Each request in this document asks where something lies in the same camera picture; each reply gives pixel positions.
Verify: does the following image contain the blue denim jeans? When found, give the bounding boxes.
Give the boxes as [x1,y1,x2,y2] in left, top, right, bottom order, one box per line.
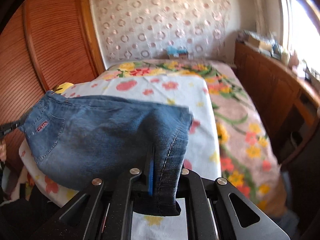
[20,92,193,216]

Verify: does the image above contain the person's left hand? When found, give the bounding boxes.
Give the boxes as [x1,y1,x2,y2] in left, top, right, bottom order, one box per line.
[0,139,7,162]

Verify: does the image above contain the white strawberry print blanket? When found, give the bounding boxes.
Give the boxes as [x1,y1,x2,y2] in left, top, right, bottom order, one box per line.
[20,75,221,239]

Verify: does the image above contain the floral bed cover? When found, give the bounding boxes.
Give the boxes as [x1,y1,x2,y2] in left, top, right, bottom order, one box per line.
[99,60,287,218]

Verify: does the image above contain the yellow pikachu plush toy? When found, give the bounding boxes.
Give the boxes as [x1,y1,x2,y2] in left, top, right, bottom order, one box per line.
[52,82,73,94]

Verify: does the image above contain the brown louvered wardrobe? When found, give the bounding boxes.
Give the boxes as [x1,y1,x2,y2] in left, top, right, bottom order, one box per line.
[0,0,106,173]

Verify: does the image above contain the tissue box with blue pack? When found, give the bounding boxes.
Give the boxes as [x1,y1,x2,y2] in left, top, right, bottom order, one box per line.
[166,46,189,60]

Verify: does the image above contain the wooden side cabinet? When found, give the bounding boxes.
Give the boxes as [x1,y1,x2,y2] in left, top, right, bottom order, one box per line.
[234,42,319,166]

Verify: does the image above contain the circle pattern sheer curtain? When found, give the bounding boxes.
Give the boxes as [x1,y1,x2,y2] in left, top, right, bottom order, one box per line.
[91,0,231,63]

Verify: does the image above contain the cardboard box on cabinet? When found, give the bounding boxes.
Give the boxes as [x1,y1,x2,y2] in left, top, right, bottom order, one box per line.
[247,35,273,52]

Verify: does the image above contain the white cup on cabinet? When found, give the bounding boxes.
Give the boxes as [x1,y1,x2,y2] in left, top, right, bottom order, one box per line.
[281,50,290,66]

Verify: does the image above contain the pink bottle on cabinet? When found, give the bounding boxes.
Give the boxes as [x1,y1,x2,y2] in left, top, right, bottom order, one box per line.
[287,50,299,69]

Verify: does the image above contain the tied beige window curtain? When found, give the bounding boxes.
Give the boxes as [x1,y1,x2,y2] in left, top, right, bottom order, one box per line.
[253,0,267,35]

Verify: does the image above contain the window with wooden frame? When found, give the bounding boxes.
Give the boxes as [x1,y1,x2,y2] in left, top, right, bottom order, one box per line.
[279,0,319,72]

